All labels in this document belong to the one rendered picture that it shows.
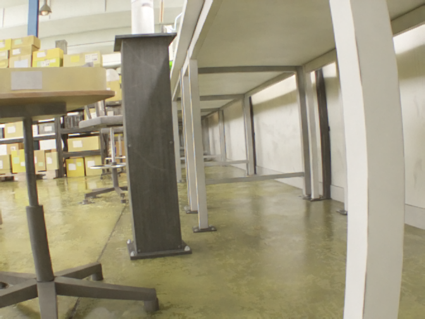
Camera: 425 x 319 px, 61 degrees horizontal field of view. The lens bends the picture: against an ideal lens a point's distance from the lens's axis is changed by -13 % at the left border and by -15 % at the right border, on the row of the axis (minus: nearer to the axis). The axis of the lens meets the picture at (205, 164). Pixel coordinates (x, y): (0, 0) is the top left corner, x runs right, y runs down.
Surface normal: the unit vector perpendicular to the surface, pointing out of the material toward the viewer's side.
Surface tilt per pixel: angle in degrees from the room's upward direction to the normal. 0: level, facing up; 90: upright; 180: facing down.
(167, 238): 90
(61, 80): 90
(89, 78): 90
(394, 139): 90
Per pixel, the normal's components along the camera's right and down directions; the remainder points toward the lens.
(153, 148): 0.24, 0.04
